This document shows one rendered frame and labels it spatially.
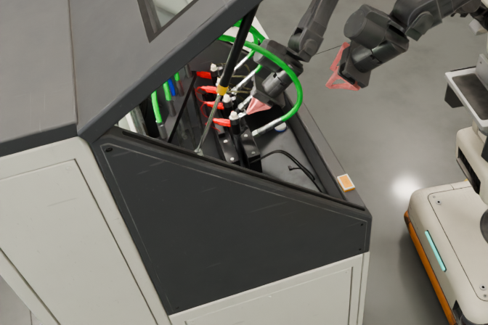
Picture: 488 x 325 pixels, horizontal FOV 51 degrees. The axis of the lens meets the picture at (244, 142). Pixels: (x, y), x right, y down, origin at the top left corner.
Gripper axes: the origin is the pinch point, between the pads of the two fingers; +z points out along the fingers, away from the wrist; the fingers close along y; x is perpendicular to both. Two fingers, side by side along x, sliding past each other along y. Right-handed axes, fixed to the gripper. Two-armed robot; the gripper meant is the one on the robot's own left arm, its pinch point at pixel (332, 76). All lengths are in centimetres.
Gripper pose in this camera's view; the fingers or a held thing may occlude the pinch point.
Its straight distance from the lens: 118.7
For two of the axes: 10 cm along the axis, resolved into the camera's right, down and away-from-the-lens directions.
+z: -5.3, 2.8, 8.0
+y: -2.8, 8.3, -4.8
